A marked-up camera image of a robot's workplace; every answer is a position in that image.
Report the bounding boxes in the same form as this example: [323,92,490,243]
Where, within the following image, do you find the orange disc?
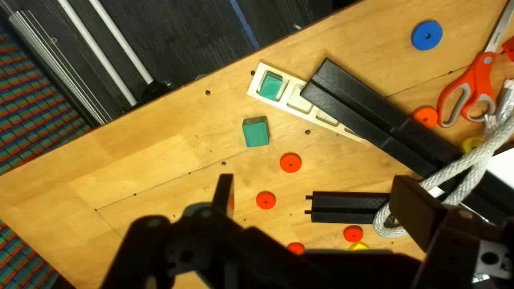
[413,107,439,129]
[280,153,302,174]
[255,192,276,211]
[286,243,305,256]
[342,226,363,243]

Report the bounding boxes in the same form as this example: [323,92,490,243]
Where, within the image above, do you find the white metal frame legs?
[0,0,156,126]

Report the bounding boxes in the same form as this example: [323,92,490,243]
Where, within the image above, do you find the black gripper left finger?
[212,174,235,217]

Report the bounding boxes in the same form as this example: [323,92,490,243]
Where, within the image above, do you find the yellow disc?
[461,137,484,155]
[349,243,369,251]

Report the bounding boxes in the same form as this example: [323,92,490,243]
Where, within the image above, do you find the blue ring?
[410,20,445,54]

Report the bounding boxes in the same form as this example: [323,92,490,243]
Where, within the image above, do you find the teal cube in tray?
[259,73,283,100]

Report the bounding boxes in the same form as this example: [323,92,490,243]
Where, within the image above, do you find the long black rail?
[300,59,514,216]

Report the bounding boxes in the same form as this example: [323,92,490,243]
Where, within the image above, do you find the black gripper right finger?
[389,176,455,253]

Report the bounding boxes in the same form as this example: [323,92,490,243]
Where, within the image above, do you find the loose teal cube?
[243,118,270,148]

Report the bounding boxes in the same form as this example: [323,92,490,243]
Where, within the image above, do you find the white block tray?
[247,63,363,144]

